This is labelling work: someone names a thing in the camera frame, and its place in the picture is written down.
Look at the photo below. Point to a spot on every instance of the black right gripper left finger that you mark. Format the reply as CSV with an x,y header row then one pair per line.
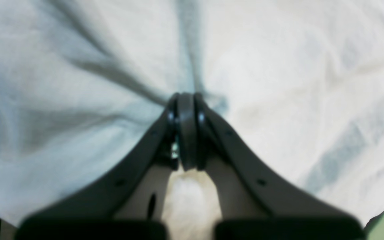
x,y
124,204

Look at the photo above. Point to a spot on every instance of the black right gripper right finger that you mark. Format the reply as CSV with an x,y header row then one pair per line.
x,y
256,203

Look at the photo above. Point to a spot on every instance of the beige t-shirt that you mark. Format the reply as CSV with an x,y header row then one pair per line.
x,y
301,81

